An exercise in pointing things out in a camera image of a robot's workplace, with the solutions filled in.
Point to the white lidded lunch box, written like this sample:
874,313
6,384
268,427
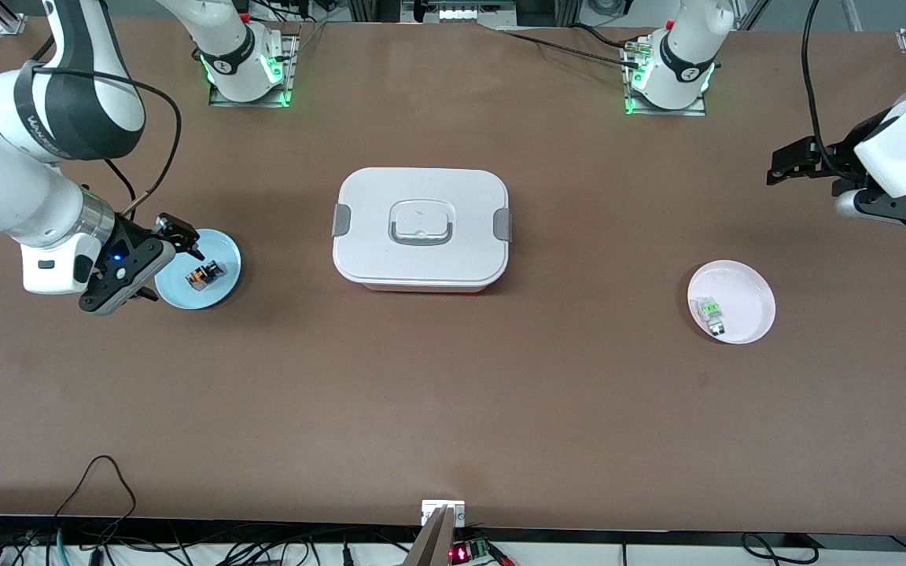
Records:
421,259

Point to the aluminium profile bar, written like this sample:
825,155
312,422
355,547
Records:
431,542

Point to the green and grey switch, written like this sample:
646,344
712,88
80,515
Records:
711,313

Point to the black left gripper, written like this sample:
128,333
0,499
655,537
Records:
834,159

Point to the small white mounting bracket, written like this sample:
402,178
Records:
443,509

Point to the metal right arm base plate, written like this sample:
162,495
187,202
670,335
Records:
292,63

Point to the circuit board with red display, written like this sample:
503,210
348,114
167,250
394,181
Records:
469,552

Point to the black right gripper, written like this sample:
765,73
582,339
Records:
136,231

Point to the orange and black switch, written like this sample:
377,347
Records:
203,275

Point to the light blue round plate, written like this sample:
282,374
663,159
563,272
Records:
217,292

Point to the pale pink round plate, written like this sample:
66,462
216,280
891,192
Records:
736,275

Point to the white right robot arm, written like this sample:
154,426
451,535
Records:
5,189

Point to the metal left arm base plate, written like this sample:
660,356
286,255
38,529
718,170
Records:
697,112

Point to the aluminium frame structure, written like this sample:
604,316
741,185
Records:
461,9

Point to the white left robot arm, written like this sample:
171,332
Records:
905,149

